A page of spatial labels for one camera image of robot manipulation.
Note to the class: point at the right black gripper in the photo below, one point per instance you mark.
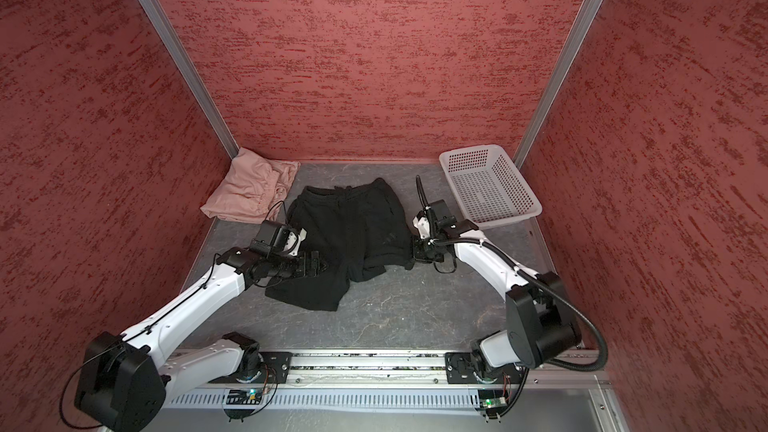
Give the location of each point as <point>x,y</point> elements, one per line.
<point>419,255</point>

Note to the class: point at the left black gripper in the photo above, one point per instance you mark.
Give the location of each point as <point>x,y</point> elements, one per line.
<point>314,271</point>

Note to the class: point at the black shorts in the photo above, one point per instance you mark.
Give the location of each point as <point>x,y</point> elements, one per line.
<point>358,232</point>

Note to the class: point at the pink shorts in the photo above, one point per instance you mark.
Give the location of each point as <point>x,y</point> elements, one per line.
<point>253,189</point>

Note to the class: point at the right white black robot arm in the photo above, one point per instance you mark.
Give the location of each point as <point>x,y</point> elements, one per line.
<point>538,327</point>

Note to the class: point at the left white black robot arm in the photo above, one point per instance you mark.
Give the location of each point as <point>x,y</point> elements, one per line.
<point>126,379</point>

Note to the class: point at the white plastic basket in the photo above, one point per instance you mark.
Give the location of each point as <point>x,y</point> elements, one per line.
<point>488,187</point>

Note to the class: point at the left green circuit board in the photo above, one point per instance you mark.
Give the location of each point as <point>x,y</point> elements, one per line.
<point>249,398</point>

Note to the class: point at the green circuit board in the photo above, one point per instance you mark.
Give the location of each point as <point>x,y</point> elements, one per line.
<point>493,400</point>
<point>249,398</point>

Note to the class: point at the right green circuit board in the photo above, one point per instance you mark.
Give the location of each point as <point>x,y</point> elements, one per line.
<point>493,400</point>

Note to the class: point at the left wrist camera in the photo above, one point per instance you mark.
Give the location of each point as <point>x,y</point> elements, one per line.
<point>276,238</point>

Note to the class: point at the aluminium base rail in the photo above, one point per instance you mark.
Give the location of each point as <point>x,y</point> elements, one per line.
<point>390,366</point>

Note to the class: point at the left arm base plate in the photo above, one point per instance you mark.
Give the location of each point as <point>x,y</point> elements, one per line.
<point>264,367</point>

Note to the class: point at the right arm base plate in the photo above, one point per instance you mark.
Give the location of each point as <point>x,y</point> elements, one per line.
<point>472,368</point>

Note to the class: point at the white slotted cable duct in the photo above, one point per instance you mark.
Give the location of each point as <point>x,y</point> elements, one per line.
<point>446,401</point>

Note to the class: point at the left aluminium corner post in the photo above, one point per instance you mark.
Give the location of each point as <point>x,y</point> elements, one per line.
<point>184,64</point>

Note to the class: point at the aluminium corner post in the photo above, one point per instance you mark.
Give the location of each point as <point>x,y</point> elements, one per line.
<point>184,64</point>
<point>577,34</point>

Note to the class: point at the right aluminium corner post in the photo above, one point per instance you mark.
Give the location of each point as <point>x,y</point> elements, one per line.
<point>577,34</point>

